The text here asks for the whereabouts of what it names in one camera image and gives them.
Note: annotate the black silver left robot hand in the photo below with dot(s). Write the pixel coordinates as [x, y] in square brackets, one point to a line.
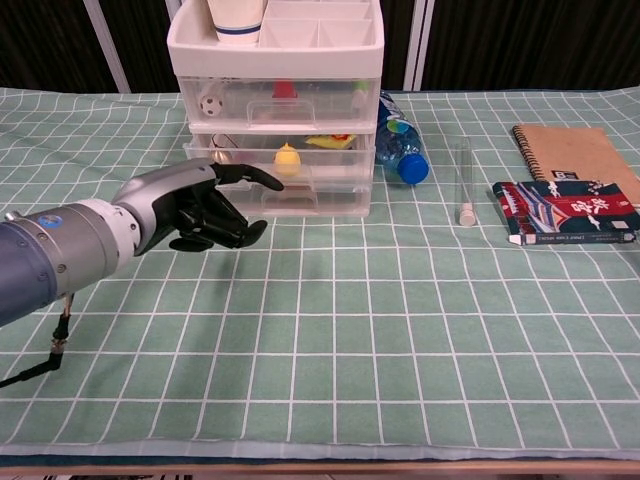
[165, 192]

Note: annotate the small yellow duck toy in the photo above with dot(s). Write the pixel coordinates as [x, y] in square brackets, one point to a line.
[287, 160]

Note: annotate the small red toy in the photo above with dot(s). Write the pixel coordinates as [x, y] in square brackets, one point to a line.
[284, 91]

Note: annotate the blue capped water bottle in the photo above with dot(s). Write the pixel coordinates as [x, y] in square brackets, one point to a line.
[400, 140]

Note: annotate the kraft spiral notebook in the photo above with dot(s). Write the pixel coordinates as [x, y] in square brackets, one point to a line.
[575, 150]

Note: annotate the green grid tablecloth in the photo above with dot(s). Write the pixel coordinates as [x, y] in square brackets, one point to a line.
[350, 325]

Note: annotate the small green white toy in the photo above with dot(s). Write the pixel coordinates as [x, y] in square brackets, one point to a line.
[359, 97]

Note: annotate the dark blue red patterned book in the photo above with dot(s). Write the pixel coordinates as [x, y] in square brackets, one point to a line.
[565, 212]

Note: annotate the small soccer ball toy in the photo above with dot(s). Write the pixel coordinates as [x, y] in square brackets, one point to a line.
[211, 106]

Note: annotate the white organizer trays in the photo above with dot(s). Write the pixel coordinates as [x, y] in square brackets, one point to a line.
[280, 62]

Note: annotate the white paper cup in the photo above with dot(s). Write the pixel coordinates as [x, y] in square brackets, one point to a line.
[235, 20]

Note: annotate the white frame post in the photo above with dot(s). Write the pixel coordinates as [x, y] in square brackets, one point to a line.
[419, 45]
[107, 47]

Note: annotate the yellow snack packet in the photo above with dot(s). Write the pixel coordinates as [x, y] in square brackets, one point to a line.
[330, 141]

